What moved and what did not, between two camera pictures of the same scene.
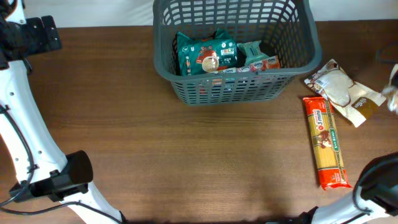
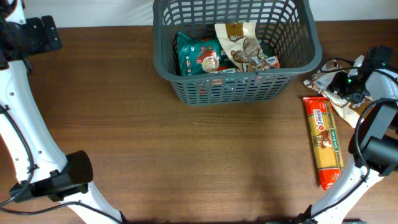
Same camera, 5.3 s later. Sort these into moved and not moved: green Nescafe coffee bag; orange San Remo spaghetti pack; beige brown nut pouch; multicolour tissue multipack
Moved: beige brown nut pouch
Not moved: green Nescafe coffee bag; orange San Remo spaghetti pack; multicolour tissue multipack
